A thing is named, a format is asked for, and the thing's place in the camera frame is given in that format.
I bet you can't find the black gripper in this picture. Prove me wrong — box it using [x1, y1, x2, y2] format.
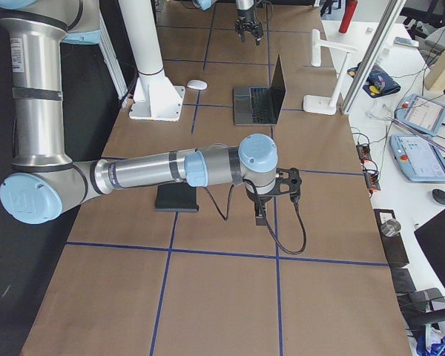
[246, 191, 272, 225]
[234, 9, 263, 46]

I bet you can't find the grey laptop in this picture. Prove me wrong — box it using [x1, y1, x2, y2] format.
[233, 56, 286, 126]

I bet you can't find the white computer mouse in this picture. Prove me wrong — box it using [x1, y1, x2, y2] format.
[186, 79, 208, 90]

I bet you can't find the black mouse pad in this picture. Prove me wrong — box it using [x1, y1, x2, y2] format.
[155, 182, 199, 213]

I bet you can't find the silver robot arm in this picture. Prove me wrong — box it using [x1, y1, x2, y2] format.
[0, 1, 277, 224]
[234, 0, 263, 46]

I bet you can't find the white desk lamp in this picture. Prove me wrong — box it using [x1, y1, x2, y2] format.
[303, 28, 358, 116]

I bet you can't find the black desk mouse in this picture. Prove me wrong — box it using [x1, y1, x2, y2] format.
[432, 188, 445, 205]

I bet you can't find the red cylinder bottle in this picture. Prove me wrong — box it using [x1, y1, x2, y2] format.
[338, 0, 358, 33]

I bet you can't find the orange connector box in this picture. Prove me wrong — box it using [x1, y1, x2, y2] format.
[356, 143, 380, 196]

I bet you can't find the blue space pattern pouch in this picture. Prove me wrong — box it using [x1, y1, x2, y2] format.
[363, 65, 401, 99]

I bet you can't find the black box under cup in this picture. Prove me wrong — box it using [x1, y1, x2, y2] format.
[374, 208, 409, 268]

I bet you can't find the near teach pendant tablet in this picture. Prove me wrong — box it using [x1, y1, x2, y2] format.
[389, 134, 445, 183]

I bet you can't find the teach pendant tablet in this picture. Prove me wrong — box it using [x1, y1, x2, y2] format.
[389, 134, 445, 183]
[395, 93, 445, 136]

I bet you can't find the far teach pendant tablet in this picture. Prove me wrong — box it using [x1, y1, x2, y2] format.
[395, 93, 445, 136]

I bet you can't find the right black braided cable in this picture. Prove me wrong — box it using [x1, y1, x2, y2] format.
[203, 179, 307, 255]

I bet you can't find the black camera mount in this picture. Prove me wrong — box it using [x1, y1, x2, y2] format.
[271, 168, 302, 203]

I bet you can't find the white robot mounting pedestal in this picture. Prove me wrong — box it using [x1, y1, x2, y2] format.
[119, 0, 185, 122]

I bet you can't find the aluminium frame post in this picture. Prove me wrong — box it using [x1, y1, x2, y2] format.
[340, 0, 406, 115]

